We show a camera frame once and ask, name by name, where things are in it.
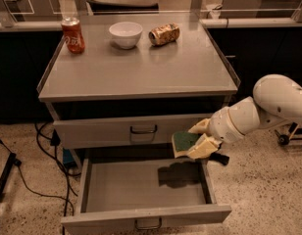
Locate gold crushed can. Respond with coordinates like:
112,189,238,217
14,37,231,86
148,23,179,46

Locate closed top drawer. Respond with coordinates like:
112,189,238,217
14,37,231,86
54,114,211,149

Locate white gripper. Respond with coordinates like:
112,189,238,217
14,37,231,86
186,107,244,160

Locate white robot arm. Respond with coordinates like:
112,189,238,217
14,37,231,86
186,74,302,159

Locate black wheeled cart base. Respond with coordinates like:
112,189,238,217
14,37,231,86
275,123,302,146

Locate green and yellow sponge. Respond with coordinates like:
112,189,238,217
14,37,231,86
172,131,200,158

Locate grey metal drawer cabinet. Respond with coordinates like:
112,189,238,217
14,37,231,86
36,12,241,235

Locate white bowl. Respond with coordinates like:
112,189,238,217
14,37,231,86
109,22,143,49

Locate clear acrylic barrier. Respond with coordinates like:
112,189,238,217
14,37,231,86
0,0,302,30

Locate black stand leg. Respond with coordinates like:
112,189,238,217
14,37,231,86
0,153,16,198

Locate open middle drawer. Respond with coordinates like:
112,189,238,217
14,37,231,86
62,154,231,235

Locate black floor cable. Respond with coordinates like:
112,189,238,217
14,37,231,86
0,121,82,235

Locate red soda can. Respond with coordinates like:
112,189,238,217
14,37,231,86
61,17,85,54

